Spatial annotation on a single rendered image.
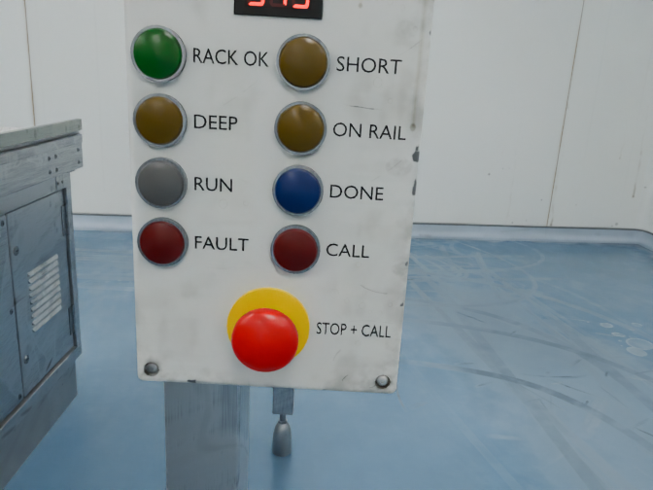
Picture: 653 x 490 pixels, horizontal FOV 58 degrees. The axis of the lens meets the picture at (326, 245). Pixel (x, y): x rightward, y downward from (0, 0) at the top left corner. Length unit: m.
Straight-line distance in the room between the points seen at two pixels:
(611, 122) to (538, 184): 0.65
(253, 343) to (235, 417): 0.14
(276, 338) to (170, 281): 0.08
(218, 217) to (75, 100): 3.84
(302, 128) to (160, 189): 0.09
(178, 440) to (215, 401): 0.05
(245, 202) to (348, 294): 0.08
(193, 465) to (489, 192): 4.01
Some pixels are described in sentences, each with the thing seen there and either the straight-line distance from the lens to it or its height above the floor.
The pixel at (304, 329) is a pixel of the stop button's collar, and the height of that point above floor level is 0.94.
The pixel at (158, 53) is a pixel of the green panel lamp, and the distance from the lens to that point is 0.35.
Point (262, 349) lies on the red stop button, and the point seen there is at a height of 0.94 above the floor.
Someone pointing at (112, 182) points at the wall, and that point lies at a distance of 4.20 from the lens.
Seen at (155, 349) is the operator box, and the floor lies 0.92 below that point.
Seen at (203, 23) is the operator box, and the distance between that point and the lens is 0.35.
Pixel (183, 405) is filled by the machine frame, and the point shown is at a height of 0.84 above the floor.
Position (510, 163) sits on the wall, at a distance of 4.43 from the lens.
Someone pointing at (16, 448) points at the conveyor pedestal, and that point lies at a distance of 1.90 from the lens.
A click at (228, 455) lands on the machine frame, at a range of 0.51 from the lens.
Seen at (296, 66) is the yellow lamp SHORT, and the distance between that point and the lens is 0.34.
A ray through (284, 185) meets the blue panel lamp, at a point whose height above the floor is 1.03.
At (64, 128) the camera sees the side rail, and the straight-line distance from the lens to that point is 1.85.
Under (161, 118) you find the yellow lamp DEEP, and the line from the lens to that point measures 0.35.
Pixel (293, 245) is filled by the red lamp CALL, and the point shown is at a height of 1.00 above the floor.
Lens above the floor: 1.10
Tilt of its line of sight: 16 degrees down
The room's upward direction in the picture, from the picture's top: 3 degrees clockwise
